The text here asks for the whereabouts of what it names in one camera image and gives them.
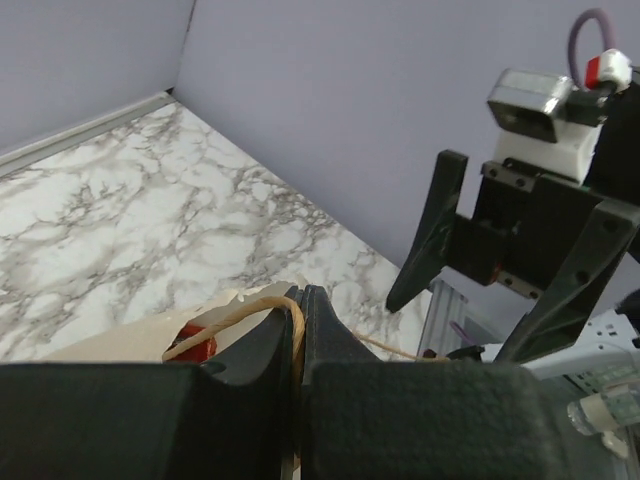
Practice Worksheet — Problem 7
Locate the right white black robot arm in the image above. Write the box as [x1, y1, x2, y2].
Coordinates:
[386, 66, 639, 363]

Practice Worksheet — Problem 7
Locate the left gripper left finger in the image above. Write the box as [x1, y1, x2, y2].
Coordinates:
[1, 303, 294, 479]

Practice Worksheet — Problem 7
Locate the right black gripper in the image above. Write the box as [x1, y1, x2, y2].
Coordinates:
[386, 150, 639, 364]

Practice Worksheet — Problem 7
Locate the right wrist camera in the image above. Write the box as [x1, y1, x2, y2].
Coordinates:
[487, 69, 607, 184]

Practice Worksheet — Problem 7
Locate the beige paper bag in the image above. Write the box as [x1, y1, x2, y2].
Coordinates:
[41, 282, 308, 363]

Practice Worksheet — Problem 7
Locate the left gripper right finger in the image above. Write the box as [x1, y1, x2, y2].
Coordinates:
[300, 286, 574, 479]

